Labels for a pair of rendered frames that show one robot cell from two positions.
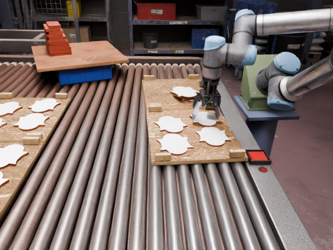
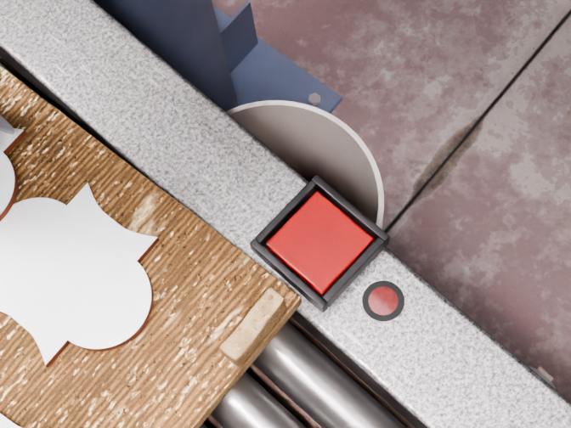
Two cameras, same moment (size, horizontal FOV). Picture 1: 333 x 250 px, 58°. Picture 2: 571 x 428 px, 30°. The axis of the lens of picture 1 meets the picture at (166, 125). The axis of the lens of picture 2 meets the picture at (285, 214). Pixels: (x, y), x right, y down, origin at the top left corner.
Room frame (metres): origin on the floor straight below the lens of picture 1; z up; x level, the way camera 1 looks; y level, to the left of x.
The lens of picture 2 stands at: (0.71, -0.18, 1.70)
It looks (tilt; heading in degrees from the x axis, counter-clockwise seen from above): 70 degrees down; 327
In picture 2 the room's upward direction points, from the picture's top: 12 degrees counter-clockwise
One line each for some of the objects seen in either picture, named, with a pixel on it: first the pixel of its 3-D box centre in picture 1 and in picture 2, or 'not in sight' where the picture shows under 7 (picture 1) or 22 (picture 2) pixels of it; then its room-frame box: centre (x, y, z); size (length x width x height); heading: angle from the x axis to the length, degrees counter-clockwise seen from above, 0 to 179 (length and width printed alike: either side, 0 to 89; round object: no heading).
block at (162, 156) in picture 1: (163, 156); not in sight; (0.86, 0.01, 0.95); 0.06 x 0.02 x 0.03; 97
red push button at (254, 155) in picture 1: (257, 157); (319, 243); (0.92, -0.34, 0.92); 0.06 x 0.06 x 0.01; 3
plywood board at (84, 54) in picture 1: (77, 53); not in sight; (1.83, 0.56, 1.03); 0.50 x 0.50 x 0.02; 25
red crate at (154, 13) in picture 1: (155, 10); not in sight; (5.58, 0.24, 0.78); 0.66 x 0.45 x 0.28; 96
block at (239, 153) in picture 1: (237, 153); (254, 327); (0.90, -0.26, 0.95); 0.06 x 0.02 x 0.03; 97
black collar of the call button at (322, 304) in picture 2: (257, 156); (319, 243); (0.92, -0.34, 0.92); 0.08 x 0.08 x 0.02; 3
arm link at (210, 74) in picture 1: (212, 71); not in sight; (1.14, -0.18, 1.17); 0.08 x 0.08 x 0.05
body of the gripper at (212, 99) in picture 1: (209, 91); not in sight; (1.14, -0.17, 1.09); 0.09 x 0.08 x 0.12; 7
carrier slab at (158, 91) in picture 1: (176, 93); not in sight; (1.49, -0.05, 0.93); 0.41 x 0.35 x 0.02; 8
